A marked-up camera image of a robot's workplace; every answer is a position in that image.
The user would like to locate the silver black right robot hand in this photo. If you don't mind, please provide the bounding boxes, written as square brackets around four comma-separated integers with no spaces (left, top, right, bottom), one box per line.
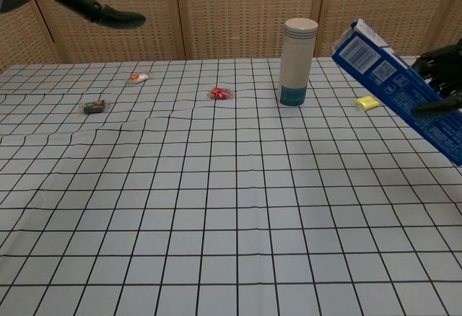
[411,39,462,118]

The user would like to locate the blue toothpaste carton box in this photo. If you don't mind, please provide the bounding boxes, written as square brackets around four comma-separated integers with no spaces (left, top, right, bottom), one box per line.
[331,19,462,167]

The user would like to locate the white orange wrapped candy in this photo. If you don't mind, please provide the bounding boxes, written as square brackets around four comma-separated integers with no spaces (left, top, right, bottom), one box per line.
[128,71,152,85]

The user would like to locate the beige thermos bottle blue base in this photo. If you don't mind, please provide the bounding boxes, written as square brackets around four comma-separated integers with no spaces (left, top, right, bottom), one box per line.
[278,17,319,107]

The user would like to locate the bamboo folding screen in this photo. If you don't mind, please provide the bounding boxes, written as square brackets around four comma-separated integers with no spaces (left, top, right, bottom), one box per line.
[0,0,462,74]

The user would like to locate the red wrapped candy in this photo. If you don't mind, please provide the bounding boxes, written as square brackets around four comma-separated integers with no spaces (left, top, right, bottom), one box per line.
[206,87,234,101]

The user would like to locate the light blue grid tablecloth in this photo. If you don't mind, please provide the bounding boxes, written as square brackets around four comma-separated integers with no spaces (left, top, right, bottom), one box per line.
[0,55,462,316]

